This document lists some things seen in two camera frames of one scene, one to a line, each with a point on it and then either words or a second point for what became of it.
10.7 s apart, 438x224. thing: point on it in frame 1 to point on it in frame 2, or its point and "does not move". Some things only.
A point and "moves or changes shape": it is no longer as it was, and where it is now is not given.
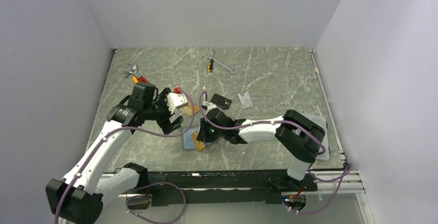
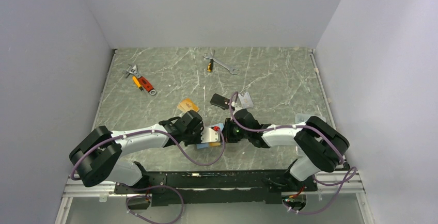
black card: (221, 101) does not move
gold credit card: (200, 145) moves or changes shape
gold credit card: (188, 109) does not move
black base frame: (205, 188) does not move
